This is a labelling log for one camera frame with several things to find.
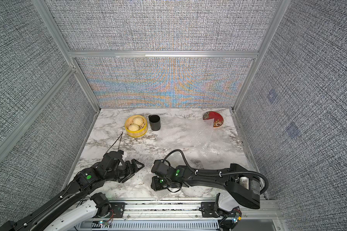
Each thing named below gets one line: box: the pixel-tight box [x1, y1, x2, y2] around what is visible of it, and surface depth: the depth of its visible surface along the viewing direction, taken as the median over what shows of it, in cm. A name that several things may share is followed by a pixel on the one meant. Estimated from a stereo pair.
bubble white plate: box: [150, 185, 186, 199], surface depth 79 cm
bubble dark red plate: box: [190, 135, 250, 171], surface depth 96 cm
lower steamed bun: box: [128, 123, 140, 132], surface depth 102 cm
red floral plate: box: [202, 111, 224, 128], surface depth 113 cm
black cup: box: [148, 114, 161, 131], surface depth 106 cm
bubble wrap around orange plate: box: [156, 115, 218, 149], surface depth 104 cm
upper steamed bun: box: [133, 116, 144, 126], surface depth 107 cm
